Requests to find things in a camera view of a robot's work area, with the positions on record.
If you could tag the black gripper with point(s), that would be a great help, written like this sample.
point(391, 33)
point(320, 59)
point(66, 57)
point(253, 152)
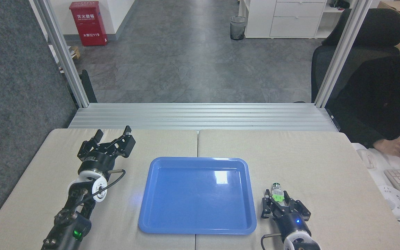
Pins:
point(97, 161)
point(293, 225)

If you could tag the green and white switch part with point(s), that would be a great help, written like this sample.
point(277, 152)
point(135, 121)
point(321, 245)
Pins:
point(277, 193)

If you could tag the blue plastic tray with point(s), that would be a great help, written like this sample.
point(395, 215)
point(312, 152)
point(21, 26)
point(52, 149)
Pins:
point(196, 198)

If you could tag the person's hand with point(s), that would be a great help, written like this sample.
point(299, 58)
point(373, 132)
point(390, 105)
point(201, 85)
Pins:
point(396, 147)

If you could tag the black stand base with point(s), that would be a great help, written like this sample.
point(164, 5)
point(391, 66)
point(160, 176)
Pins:
point(88, 88)

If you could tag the white computer mouse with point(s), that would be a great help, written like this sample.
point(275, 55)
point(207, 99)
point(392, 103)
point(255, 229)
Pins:
point(366, 159)

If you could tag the grey felt partition panel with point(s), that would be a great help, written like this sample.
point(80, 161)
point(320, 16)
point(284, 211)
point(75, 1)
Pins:
point(16, 104)

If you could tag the white power strip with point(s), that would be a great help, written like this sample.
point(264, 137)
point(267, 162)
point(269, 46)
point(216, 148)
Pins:
point(394, 200)

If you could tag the red fire equipment box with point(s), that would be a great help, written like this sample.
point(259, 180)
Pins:
point(88, 24)

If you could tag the person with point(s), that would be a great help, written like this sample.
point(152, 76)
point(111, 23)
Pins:
point(377, 100)

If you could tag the mesh waste bin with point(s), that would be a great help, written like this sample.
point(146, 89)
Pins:
point(238, 29)

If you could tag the white drawer cabinet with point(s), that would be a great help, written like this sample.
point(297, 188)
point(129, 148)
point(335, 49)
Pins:
point(283, 21)

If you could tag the black office chair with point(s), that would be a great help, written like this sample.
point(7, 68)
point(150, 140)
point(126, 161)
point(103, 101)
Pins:
point(366, 31)

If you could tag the silver aluminium post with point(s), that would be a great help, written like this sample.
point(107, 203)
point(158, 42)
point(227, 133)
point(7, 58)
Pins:
point(64, 59)
point(342, 52)

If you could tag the silver aluminium rail platform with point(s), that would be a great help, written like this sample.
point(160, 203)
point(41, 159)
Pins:
point(200, 116)

